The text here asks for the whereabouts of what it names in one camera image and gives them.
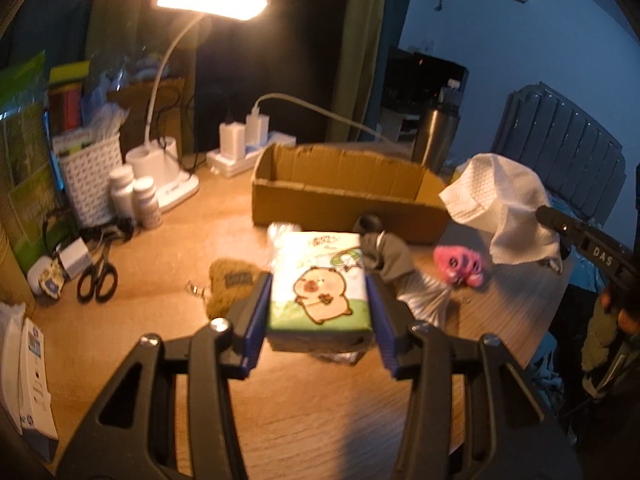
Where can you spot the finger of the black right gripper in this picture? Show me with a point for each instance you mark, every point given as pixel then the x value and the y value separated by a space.
pixel 613 259

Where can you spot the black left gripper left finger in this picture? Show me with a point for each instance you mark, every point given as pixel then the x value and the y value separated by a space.
pixel 130 430

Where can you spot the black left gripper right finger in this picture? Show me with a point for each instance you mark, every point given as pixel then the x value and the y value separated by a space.
pixel 472 412

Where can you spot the white paper towel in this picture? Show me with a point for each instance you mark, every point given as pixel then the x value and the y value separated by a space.
pixel 496 195

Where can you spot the brown plush keychain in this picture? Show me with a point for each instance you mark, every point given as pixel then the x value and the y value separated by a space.
pixel 230 280

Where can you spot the cartoon pig tissue pack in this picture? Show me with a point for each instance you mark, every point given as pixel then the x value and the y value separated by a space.
pixel 318 301

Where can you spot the right hand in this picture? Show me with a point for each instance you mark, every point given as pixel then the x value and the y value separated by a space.
pixel 626 322

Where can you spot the dark radiator panel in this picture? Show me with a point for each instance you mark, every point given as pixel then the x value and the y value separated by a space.
pixel 575 157

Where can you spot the white carton box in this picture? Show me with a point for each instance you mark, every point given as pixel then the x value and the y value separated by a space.
pixel 24 390

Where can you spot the pink plush toy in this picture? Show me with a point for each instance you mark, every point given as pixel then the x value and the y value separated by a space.
pixel 458 265

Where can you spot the black scissors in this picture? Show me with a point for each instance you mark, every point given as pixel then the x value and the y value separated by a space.
pixel 100 280

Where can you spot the small white adapter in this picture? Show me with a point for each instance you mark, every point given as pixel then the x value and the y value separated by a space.
pixel 75 258

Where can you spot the white pill bottle right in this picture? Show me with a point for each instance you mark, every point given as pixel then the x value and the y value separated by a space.
pixel 146 203

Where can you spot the white pill bottle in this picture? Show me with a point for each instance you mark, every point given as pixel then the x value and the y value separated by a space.
pixel 146 203
pixel 122 191

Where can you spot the stainless steel tumbler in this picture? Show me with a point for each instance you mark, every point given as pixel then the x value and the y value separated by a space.
pixel 437 128

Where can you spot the white pill bottle left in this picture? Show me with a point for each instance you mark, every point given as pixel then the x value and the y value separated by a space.
pixel 122 191

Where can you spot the green snack bag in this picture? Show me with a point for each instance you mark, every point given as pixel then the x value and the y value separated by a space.
pixel 28 190

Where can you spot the white desk lamp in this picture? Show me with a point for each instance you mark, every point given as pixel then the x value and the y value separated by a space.
pixel 158 156

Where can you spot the white plastic basket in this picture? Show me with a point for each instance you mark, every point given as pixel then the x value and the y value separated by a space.
pixel 86 164

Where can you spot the open cardboard box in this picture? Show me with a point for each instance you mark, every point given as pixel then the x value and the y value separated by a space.
pixel 322 188

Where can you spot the white square charger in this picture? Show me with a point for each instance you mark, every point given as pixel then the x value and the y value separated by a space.
pixel 232 140

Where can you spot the green curtain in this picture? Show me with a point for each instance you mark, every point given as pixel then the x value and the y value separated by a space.
pixel 359 50

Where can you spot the white charger with cable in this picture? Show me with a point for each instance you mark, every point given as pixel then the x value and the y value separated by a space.
pixel 257 124

